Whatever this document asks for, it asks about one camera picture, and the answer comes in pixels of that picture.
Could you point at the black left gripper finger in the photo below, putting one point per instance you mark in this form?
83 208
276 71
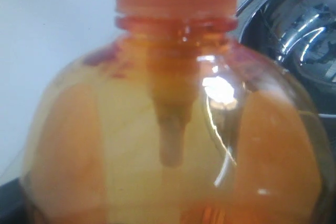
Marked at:
15 207

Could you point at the orange soap pump bottle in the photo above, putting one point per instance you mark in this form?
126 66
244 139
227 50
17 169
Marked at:
175 121

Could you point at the small stainless steel bowl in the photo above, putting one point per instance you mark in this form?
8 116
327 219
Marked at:
300 36

